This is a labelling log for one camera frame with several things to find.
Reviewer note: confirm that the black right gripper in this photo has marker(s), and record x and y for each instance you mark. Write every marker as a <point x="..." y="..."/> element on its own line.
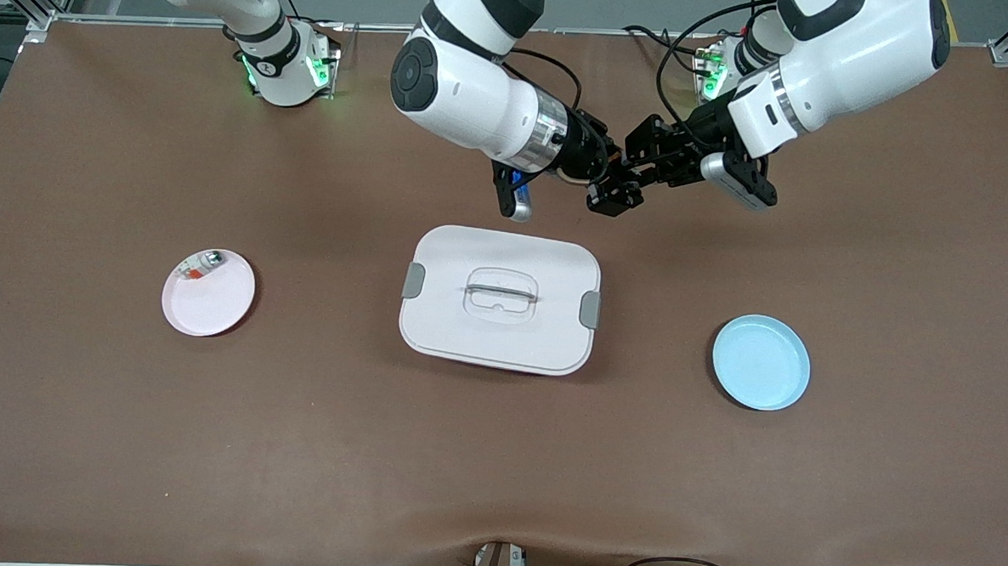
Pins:
<point x="584" y="150"/>

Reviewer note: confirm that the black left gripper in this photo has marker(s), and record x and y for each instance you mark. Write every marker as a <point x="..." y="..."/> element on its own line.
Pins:
<point x="703" y="124"/>

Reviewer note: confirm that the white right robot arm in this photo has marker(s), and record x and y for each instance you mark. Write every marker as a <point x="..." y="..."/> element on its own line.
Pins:
<point x="461" y="85"/>

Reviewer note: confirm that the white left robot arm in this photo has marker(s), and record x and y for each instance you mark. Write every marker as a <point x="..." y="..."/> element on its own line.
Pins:
<point x="854" y="60"/>

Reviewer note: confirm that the white lidded storage box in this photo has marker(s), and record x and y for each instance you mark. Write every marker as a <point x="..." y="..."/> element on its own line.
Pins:
<point x="502" y="334"/>

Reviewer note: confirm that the light blue round plate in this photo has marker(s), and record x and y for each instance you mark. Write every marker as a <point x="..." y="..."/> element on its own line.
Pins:
<point x="760" y="366"/>

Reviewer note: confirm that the pink round plate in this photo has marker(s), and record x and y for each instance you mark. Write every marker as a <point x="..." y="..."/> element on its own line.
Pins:
<point x="209" y="304"/>

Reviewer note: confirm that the silver table edge rail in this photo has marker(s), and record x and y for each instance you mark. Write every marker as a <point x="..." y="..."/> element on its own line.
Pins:
<point x="379" y="26"/>

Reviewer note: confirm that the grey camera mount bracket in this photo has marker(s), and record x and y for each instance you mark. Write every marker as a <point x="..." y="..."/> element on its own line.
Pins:
<point x="496" y="565"/>

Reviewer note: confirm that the white silver switch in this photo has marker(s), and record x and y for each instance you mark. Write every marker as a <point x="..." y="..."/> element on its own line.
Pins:
<point x="209" y="260"/>

